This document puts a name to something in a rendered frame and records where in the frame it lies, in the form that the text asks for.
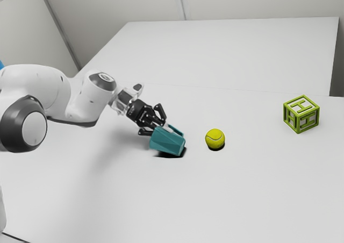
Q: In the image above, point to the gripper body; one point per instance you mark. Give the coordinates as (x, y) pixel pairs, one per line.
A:
(137, 110)

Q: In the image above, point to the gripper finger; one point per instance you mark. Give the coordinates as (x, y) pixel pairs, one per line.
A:
(145, 131)
(161, 116)

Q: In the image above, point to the teal faceted mug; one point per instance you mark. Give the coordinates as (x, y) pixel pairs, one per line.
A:
(168, 143)

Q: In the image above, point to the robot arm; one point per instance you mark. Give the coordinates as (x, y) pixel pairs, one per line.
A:
(48, 89)

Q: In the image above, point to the yellow tennis ball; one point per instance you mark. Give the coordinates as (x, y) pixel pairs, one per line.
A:
(215, 138)

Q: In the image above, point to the green letter block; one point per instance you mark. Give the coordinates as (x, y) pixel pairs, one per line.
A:
(301, 114)

